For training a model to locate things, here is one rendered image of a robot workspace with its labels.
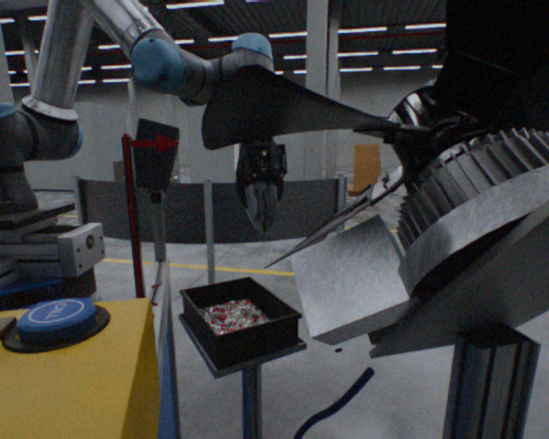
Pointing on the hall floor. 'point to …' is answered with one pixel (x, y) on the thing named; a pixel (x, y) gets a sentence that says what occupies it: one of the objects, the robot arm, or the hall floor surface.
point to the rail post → (174, 368)
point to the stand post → (486, 384)
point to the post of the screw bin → (252, 402)
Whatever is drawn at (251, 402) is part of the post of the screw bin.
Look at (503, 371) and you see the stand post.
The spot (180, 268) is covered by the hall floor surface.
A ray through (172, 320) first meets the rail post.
